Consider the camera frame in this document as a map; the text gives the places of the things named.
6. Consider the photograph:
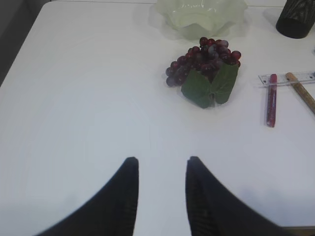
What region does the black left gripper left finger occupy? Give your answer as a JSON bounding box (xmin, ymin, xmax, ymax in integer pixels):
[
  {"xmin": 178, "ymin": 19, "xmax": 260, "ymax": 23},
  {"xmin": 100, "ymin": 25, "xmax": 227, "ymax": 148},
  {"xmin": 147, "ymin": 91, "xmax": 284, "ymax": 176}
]
[{"xmin": 39, "ymin": 157, "xmax": 139, "ymax": 236}]

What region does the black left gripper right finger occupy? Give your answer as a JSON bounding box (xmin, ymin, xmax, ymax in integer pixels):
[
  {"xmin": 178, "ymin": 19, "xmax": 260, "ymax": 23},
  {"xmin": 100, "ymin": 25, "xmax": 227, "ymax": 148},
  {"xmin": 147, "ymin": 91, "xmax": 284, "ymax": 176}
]
[{"xmin": 186, "ymin": 155, "xmax": 296, "ymax": 236}]

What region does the red grape bunch with leaves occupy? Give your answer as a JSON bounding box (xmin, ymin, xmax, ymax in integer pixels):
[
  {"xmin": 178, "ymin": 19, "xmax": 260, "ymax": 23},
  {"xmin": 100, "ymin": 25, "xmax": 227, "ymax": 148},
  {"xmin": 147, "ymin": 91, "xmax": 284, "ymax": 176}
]
[{"xmin": 165, "ymin": 37, "xmax": 242, "ymax": 109}]

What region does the red glitter pen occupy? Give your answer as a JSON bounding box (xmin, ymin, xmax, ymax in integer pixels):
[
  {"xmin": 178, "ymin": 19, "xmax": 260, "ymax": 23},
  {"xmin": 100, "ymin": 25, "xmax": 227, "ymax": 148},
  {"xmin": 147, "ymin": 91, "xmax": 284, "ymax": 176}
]
[{"xmin": 266, "ymin": 74, "xmax": 278, "ymax": 128}]

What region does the gold glitter pen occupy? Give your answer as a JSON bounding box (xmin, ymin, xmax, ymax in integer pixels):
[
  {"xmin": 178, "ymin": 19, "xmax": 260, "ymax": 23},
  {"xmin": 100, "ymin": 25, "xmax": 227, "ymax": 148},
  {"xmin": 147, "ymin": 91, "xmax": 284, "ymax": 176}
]
[{"xmin": 285, "ymin": 72, "xmax": 315, "ymax": 114}]

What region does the clear plastic ruler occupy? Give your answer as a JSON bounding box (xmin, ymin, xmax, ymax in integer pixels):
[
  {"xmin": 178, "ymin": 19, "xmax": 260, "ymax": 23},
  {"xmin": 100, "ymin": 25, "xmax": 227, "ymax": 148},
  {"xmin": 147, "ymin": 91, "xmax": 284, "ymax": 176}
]
[{"xmin": 258, "ymin": 71, "xmax": 315, "ymax": 87}]

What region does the pale green wavy glass plate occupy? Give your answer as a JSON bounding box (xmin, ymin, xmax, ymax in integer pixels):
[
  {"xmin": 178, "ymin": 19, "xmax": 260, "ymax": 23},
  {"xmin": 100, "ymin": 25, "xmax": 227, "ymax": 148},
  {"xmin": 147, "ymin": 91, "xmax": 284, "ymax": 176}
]
[{"xmin": 155, "ymin": 0, "xmax": 248, "ymax": 39}]

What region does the black mesh pen holder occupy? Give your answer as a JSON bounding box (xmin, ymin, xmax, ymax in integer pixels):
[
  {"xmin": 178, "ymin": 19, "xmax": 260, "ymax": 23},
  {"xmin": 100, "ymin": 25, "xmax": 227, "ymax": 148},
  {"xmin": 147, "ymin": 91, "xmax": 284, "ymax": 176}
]
[{"xmin": 276, "ymin": 0, "xmax": 315, "ymax": 39}]

